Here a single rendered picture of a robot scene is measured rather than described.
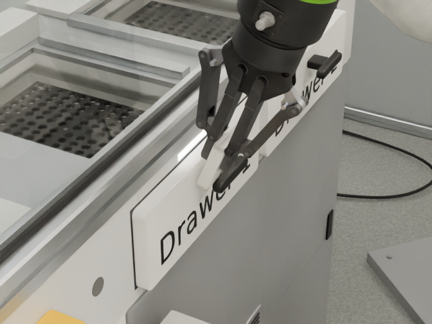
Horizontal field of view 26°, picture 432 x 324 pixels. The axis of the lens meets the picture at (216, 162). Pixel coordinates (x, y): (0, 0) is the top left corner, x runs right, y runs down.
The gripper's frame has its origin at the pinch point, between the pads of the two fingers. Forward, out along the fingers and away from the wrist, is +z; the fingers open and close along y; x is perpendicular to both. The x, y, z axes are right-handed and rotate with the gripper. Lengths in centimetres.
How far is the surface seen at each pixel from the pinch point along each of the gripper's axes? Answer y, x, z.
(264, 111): -1.3, 20.1, 5.3
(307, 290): 15, 45, 54
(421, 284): 37, 97, 83
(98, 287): -2.0, -18.5, 7.5
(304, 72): -1.0, 32.6, 5.0
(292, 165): 3.5, 34.5, 22.3
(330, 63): 1.6, 33.9, 2.3
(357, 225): 16, 116, 94
